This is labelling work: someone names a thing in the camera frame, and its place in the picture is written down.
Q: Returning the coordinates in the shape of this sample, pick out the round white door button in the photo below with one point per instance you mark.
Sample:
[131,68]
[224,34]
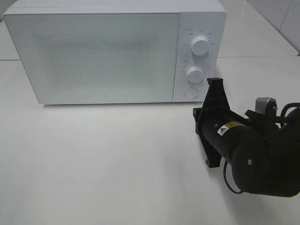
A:
[191,93]

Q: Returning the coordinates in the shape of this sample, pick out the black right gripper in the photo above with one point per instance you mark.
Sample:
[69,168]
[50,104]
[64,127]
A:
[223,132]

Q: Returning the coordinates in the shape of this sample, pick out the white microwave door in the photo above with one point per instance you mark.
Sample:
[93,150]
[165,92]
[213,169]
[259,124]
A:
[110,58]

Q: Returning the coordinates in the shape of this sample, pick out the white microwave oven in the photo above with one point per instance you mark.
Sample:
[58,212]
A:
[196,17]

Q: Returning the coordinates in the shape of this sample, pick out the white microwave knob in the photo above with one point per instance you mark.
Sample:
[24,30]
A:
[200,45]
[194,74]

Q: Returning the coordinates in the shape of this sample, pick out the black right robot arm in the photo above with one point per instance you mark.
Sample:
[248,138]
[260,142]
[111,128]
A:
[262,147]

